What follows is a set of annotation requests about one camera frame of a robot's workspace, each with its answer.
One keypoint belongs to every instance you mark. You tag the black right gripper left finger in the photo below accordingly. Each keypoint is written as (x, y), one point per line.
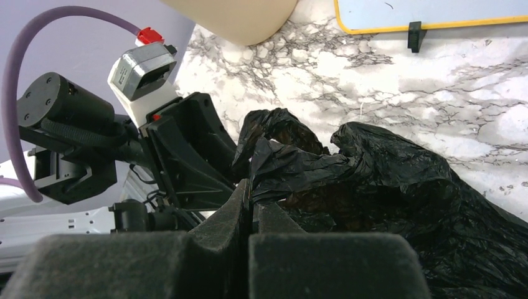
(207, 262)

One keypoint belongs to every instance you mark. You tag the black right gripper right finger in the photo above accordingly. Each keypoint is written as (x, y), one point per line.
(287, 262)

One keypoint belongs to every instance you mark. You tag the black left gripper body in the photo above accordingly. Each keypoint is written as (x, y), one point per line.
(189, 152)

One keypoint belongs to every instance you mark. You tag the black plastic trash bag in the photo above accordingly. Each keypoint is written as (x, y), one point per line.
(379, 181)

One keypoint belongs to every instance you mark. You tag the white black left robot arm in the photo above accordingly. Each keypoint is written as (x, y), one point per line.
(78, 139)

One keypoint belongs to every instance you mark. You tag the beige cylindrical trash bin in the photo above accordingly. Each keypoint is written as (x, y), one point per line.
(241, 22)

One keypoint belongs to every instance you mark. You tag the yellow framed whiteboard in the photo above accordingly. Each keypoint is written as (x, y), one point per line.
(378, 16)

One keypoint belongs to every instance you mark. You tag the black whiteboard stand clip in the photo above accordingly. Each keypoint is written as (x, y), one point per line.
(416, 35)

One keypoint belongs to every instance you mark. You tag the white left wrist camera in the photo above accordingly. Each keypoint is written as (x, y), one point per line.
(140, 77)

